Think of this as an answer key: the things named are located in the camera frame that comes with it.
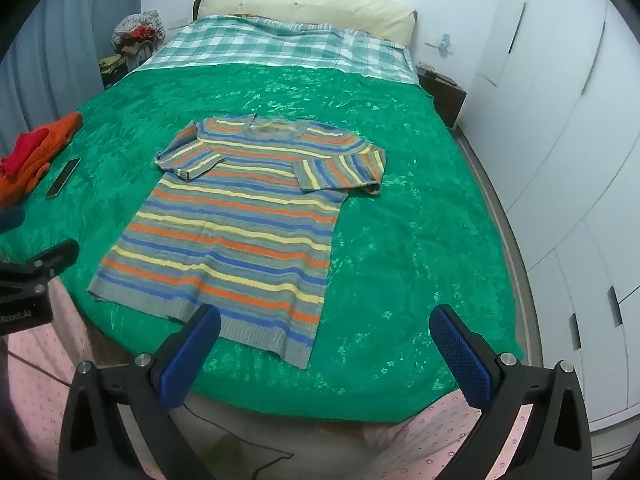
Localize green plaid bed sheet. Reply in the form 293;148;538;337
137;15;421;86

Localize cream pillow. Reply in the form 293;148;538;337
200;0;418;46

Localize person's leg pink pyjama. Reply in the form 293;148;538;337
395;389;536;480
0;277;103;480

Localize person's right leg pink pyjama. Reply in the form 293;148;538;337
395;389;536;480

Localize olive folded clothes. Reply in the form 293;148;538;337
97;55;127;87

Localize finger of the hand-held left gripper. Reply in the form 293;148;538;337
0;239;81;297

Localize black cable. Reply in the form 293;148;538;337
187;402;294;478

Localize white wall socket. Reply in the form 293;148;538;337
425;32;456;56

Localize green floral bedspread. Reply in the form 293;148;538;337
0;62;523;423

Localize striped knit sweater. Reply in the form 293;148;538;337
87;114;388;370

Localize black smartphone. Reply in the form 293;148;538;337
46;158;81;199

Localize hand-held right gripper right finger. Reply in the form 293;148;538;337
430;304;593;480

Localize grey curtain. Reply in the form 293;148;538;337
0;0;147;147

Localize dark blue cloth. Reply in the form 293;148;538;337
0;205;26;234

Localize orange cloth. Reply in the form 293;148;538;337
0;112;83;208

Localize person's left leg pink pyjama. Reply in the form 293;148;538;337
0;277;103;480

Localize red cloth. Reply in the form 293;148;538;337
0;127;49;177

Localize dark wooden nightstand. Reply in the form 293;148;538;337
416;62;468;129

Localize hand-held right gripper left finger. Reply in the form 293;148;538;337
59;304;222;480

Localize white wardrobe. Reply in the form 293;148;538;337
465;0;640;433

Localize pile of clothes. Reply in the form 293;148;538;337
112;10;168;72

